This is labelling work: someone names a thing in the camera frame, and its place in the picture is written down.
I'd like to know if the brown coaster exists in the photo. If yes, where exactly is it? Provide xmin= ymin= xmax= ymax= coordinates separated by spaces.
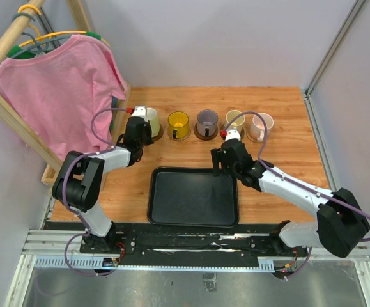
xmin=152 ymin=123 xmax=164 ymax=142
xmin=220 ymin=127 xmax=245 ymax=140
xmin=194 ymin=123 xmax=219 ymax=141

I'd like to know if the cream mug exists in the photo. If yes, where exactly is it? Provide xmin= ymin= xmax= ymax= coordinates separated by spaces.
xmin=224 ymin=109 xmax=245 ymax=133

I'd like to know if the purple mug black handle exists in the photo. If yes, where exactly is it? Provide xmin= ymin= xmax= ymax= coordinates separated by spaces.
xmin=197 ymin=109 xmax=219 ymax=138

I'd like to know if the pink mug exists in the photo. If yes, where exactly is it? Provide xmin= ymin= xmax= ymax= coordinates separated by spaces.
xmin=249 ymin=113 xmax=274 ymax=135

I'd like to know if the woven rattan coaster back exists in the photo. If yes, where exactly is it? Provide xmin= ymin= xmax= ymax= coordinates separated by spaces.
xmin=167 ymin=127 xmax=191 ymax=141

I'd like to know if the white mug yellow handle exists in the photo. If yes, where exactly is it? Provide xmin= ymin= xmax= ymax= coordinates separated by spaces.
xmin=146 ymin=107 xmax=160 ymax=138

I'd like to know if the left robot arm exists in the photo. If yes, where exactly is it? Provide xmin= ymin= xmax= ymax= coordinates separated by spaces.
xmin=52 ymin=116 xmax=153 ymax=253

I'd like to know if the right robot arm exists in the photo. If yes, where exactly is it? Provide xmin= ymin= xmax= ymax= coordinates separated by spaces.
xmin=211 ymin=139 xmax=370 ymax=258

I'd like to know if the black serving tray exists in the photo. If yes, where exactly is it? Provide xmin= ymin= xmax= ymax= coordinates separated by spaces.
xmin=148 ymin=167 xmax=239 ymax=228

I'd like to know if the pink t-shirt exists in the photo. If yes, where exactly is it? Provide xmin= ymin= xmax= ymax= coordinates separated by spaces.
xmin=0 ymin=35 xmax=127 ymax=159

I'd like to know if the grey hanger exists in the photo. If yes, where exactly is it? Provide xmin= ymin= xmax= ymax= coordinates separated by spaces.
xmin=6 ymin=4 xmax=71 ymax=59

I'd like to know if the yellow green hanger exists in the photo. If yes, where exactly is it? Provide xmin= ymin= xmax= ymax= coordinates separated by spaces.
xmin=6 ymin=1 xmax=110 ymax=59

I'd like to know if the wooden clothes rack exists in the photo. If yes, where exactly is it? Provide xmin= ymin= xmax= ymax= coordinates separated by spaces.
xmin=0 ymin=1 xmax=125 ymax=187

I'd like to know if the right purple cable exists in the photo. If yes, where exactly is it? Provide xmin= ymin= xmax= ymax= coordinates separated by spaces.
xmin=224 ymin=111 xmax=370 ymax=282

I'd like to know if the purple cable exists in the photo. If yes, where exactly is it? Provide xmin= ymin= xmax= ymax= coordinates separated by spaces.
xmin=224 ymin=111 xmax=370 ymax=282
xmin=62 ymin=107 xmax=132 ymax=277

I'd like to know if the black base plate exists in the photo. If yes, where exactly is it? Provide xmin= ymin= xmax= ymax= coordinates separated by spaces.
xmin=80 ymin=223 xmax=307 ymax=270

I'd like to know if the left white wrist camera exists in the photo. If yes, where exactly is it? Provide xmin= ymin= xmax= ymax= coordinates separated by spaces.
xmin=131 ymin=106 xmax=147 ymax=120

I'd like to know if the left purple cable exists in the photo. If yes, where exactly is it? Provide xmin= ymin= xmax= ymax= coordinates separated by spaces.
xmin=62 ymin=107 xmax=132 ymax=277

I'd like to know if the aluminium corner post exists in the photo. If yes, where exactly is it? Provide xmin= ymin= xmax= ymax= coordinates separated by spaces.
xmin=307 ymin=0 xmax=369 ymax=94

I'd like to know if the aluminium rail frame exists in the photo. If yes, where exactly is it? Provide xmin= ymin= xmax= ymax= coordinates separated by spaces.
xmin=4 ymin=222 xmax=370 ymax=306

